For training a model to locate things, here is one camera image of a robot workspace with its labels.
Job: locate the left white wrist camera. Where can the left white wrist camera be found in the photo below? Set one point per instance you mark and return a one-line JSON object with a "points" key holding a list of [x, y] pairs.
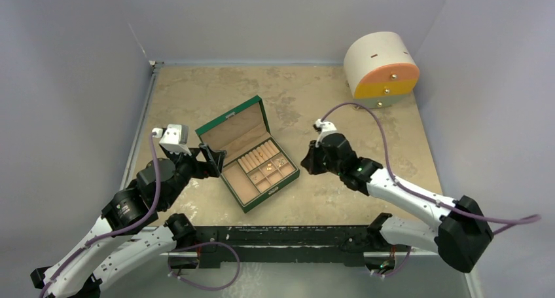
{"points": [[173, 138]]}

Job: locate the green jewelry box with lid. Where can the green jewelry box with lid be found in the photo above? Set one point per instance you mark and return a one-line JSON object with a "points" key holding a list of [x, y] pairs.
{"points": [[238, 130]]}

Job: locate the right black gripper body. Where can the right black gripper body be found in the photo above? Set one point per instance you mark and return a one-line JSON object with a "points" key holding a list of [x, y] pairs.
{"points": [[317, 156]]}

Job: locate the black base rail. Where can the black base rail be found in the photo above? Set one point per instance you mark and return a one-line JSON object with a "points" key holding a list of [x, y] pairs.
{"points": [[350, 245]]}

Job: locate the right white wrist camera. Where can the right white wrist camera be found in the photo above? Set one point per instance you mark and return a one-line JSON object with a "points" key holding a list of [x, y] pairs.
{"points": [[324, 129]]}

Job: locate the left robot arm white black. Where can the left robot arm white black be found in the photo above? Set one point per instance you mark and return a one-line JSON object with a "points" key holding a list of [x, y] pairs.
{"points": [[118, 242]]}

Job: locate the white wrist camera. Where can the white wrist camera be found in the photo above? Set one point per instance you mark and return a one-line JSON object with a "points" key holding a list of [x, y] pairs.
{"points": [[173, 138], [324, 129]]}

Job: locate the aluminium frame rail left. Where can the aluminium frame rail left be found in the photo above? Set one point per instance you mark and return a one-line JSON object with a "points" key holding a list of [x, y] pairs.
{"points": [[136, 144]]}

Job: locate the round drawer cabinet cream orange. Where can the round drawer cabinet cream orange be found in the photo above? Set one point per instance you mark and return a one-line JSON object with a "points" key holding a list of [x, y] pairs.
{"points": [[379, 70]]}

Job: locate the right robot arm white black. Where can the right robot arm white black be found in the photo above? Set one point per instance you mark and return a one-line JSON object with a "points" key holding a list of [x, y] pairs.
{"points": [[453, 229]]}

